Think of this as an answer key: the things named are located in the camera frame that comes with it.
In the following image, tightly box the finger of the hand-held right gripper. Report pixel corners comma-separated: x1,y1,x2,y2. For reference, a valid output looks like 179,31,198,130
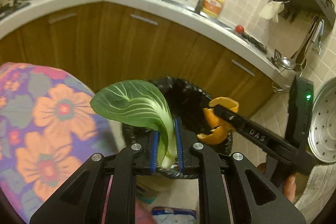
215,104,322,175

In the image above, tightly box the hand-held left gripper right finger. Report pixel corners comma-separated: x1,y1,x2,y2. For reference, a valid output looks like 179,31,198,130
174,118,308,224

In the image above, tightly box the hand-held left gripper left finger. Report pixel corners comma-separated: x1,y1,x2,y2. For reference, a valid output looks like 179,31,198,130
30,130,160,224

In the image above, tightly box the orange peel piece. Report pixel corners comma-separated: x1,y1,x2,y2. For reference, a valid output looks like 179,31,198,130
197,97,240,146

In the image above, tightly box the green bok choy leaf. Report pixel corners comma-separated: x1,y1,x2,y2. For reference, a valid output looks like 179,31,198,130
90,80,177,169

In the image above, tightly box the person's right hand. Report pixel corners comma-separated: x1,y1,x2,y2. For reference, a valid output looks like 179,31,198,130
257,163,298,204

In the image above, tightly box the perforated metal steamer tray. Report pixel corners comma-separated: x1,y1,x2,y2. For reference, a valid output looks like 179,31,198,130
306,84,336,165

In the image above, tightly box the steel ladle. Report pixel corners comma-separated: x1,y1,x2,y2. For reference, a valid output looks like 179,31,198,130
278,19,319,69

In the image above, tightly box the slotted steel spatula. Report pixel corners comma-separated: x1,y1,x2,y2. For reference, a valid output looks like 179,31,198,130
270,49,282,65

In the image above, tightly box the blue white plastic packet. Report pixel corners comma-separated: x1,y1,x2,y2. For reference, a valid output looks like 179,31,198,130
152,207,197,224

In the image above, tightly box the white towel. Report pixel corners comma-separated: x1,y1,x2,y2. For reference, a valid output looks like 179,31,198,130
294,164,336,216

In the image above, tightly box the black scrub brush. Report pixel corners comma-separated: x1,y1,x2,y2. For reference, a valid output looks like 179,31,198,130
243,32,268,54

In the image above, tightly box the floral printed blanket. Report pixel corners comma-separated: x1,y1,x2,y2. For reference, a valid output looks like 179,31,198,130
0,62,124,224

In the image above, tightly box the white hanging cloth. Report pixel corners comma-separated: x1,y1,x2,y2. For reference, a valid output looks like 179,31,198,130
259,1,285,23

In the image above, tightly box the wooden kitchen base cabinet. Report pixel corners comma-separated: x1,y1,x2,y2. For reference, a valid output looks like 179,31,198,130
0,2,282,119

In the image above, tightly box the yellow dish soap bottle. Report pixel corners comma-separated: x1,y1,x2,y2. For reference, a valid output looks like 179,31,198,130
201,0,227,19

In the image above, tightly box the black gas stove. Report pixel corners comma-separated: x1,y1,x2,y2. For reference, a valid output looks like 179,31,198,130
0,0,30,17

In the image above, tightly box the blue handled kitchen tool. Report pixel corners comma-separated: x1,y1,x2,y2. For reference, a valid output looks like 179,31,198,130
312,21,325,54

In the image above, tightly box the black wall rack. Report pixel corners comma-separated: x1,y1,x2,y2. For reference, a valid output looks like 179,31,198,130
269,0,336,28

